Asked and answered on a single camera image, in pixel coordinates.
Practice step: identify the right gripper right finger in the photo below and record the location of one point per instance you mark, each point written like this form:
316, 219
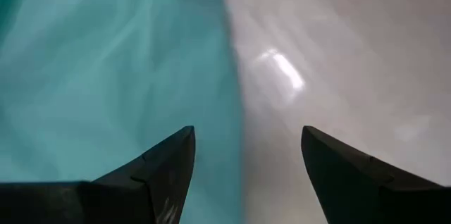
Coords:
370, 196

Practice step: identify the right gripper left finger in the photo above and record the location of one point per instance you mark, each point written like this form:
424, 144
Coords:
123, 196

